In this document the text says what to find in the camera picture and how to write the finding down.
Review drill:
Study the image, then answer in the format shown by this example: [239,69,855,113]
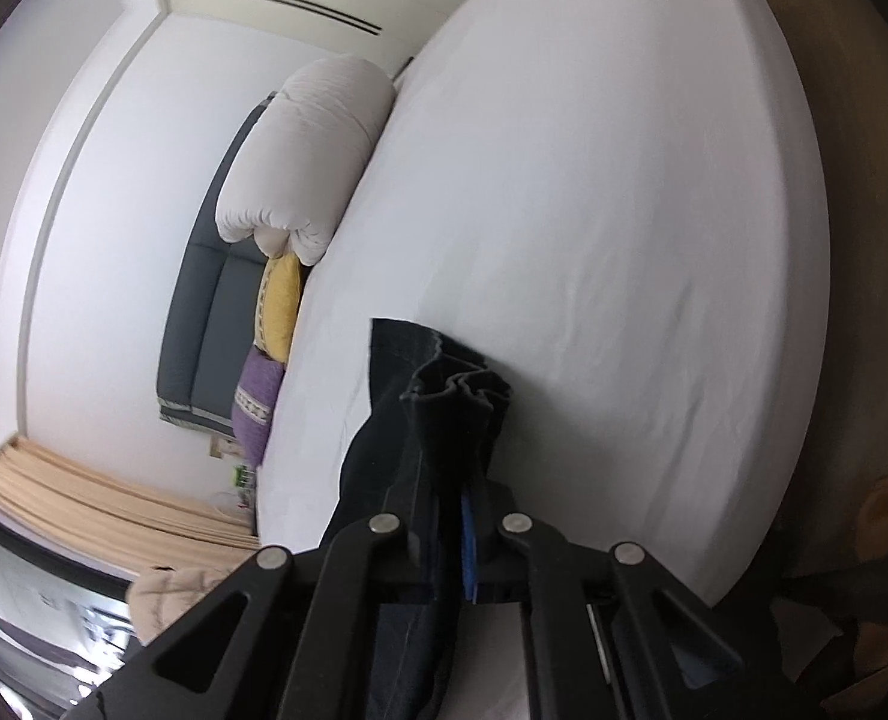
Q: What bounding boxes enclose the purple pillow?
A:
[231,346,286,466]

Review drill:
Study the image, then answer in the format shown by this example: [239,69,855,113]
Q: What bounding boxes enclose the beige curtain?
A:
[0,437,259,574]

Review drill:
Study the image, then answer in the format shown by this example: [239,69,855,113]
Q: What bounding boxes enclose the white bed mattress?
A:
[259,0,830,603]

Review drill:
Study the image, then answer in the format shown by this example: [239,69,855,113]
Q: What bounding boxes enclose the beige puffer jacket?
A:
[125,567,231,645]

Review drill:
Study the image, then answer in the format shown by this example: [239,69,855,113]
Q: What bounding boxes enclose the yellow pillow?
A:
[254,252,302,364]

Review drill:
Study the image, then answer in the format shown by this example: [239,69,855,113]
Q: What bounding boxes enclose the person right hand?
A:
[773,476,888,718]

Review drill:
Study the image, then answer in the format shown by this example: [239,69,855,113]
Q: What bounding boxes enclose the dark grey padded headboard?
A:
[156,99,270,437]

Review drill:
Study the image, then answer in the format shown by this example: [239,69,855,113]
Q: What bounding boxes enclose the black denim pants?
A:
[320,319,512,718]

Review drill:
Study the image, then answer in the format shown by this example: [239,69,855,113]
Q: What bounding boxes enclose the folded white duvet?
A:
[215,55,395,266]

